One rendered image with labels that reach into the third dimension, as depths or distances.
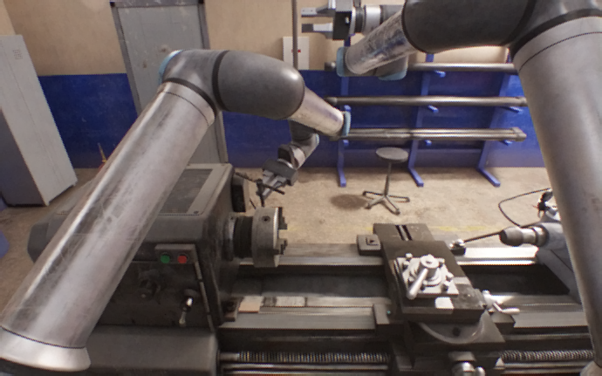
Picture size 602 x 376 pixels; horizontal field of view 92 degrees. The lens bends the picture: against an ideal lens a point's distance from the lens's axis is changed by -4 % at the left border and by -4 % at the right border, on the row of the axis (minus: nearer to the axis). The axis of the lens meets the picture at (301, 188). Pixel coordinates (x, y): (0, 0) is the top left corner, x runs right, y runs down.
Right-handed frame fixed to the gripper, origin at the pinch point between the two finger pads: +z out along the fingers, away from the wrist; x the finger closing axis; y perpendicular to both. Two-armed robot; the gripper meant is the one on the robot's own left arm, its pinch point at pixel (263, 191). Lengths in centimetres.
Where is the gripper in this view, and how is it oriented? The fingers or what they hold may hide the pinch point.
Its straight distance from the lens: 109.8
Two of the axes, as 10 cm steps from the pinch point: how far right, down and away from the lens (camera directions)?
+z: -5.2, 6.7, -5.3
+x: -8.6, -3.8, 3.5
